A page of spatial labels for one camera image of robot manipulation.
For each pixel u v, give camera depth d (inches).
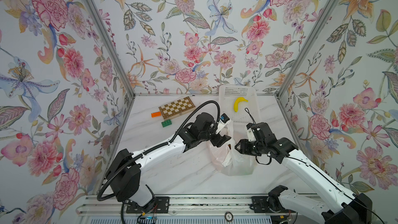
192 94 49.5
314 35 34.1
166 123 40.8
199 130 23.5
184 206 29.6
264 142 23.1
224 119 25.7
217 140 26.7
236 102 44.6
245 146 26.9
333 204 16.0
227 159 30.6
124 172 16.5
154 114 42.5
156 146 19.2
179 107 43.4
